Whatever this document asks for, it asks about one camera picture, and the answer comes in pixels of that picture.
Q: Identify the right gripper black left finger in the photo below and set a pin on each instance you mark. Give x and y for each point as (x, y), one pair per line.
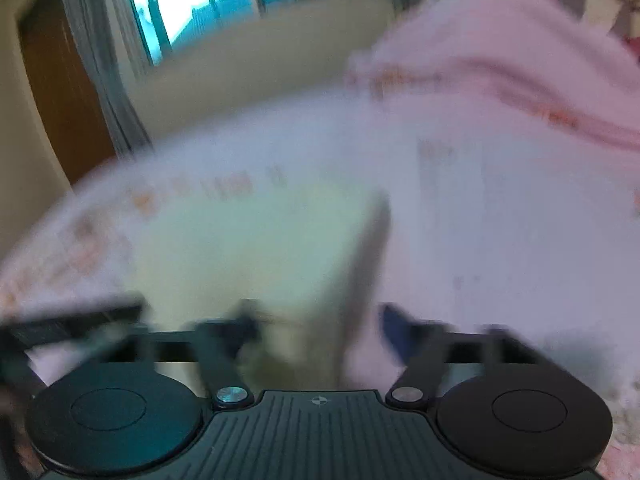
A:
(141, 402)

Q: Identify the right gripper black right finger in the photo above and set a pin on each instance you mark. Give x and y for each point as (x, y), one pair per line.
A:
(495, 402)

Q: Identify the pale yellow knit sweater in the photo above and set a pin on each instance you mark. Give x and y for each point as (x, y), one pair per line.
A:
(301, 260)

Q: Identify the pink floral bed sheet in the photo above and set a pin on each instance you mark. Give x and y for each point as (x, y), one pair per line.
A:
(500, 212)

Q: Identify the brown wooden door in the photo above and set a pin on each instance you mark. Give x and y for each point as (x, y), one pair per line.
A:
(65, 98)

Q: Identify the pink blanket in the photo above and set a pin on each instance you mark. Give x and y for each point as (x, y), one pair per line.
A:
(531, 55)

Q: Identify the grey left curtain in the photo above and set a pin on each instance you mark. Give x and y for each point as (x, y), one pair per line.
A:
(94, 41)

